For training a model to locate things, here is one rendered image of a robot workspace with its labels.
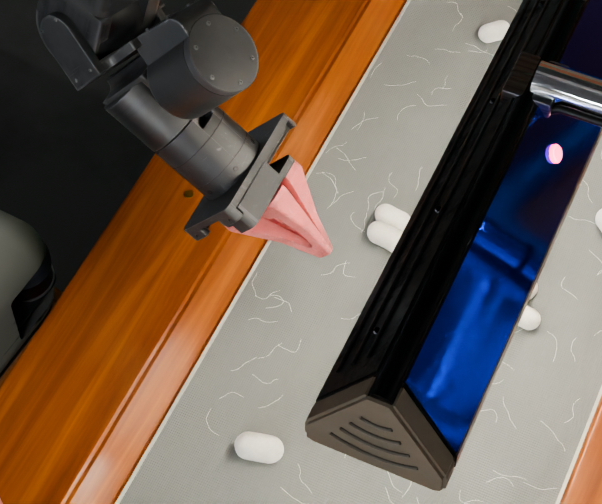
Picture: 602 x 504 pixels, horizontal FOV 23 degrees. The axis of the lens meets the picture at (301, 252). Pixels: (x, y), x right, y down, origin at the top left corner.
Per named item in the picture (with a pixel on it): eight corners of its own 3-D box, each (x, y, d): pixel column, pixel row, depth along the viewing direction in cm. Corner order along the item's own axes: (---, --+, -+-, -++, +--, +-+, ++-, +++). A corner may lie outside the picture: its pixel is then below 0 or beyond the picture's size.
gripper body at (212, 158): (303, 126, 110) (232, 61, 108) (245, 224, 105) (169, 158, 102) (256, 151, 115) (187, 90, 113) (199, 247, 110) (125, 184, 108)
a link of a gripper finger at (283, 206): (377, 196, 113) (290, 117, 110) (341, 265, 109) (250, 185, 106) (326, 219, 118) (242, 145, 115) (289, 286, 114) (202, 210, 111)
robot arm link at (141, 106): (119, 58, 110) (82, 110, 107) (165, 23, 104) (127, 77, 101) (187, 117, 112) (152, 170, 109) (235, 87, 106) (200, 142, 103)
